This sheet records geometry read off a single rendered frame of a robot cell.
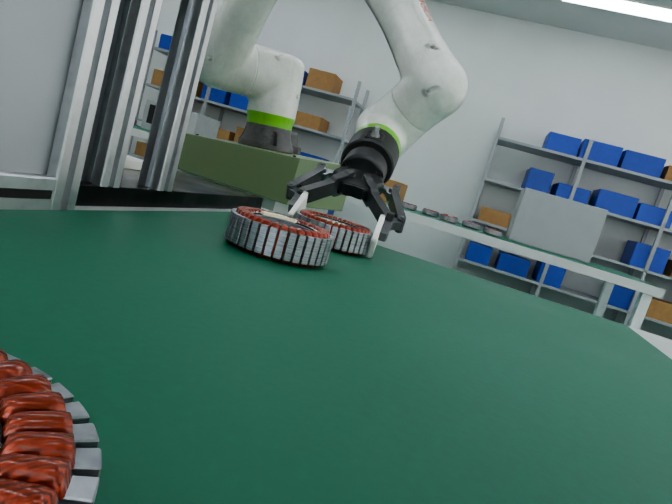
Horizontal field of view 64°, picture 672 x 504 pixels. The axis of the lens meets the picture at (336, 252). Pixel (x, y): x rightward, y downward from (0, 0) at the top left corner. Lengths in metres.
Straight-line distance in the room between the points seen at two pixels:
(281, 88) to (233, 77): 0.13
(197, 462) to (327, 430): 0.06
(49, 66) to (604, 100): 7.24
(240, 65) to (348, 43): 6.49
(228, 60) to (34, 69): 0.88
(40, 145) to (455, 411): 0.39
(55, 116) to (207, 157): 0.84
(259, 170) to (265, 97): 0.24
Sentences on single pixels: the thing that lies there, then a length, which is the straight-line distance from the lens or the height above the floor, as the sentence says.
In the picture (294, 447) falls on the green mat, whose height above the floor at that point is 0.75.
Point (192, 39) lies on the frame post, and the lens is 0.68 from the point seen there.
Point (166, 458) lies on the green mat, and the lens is 0.19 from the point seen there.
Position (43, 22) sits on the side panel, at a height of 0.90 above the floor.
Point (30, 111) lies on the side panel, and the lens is 0.51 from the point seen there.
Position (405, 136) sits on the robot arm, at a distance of 0.99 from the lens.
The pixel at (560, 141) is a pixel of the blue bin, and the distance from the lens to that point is 6.84.
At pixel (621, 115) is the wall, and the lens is 7.55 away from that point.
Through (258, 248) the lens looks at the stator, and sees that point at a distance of 0.52.
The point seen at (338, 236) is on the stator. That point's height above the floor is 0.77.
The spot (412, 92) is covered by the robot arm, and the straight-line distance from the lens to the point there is 0.96.
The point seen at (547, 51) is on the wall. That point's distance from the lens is 7.59.
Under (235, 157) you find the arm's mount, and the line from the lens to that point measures 1.30.
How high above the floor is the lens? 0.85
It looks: 8 degrees down
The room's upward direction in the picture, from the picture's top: 16 degrees clockwise
